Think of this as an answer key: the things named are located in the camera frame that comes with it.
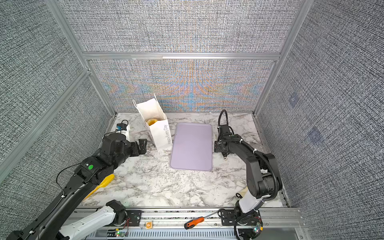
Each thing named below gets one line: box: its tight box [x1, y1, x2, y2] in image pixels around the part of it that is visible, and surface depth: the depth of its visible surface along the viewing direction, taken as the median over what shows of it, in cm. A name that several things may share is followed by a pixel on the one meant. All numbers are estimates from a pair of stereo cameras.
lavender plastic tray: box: [169, 122, 213, 171], surface depth 102 cm
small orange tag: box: [145, 221, 153, 230], surface depth 73 cm
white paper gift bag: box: [132, 93, 173, 152], surface depth 92 cm
